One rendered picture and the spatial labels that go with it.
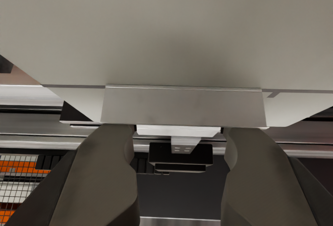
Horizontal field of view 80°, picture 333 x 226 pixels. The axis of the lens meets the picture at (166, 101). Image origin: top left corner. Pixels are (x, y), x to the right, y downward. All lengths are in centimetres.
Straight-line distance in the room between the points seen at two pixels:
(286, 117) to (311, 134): 35
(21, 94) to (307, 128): 52
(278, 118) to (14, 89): 25
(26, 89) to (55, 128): 28
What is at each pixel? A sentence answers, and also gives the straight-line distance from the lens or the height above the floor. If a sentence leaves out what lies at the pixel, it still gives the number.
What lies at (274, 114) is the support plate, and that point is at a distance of 17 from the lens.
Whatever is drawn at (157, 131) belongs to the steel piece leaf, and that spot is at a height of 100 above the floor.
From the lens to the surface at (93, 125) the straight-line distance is 23.
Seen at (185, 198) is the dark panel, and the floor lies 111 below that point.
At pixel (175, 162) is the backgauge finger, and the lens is 38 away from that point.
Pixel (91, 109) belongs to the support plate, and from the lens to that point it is 16.
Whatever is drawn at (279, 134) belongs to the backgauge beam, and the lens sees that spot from 50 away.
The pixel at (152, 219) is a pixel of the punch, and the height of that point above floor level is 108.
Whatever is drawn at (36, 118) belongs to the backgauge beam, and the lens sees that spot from 55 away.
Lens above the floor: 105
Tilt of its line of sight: 21 degrees down
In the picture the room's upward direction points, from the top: 178 degrees counter-clockwise
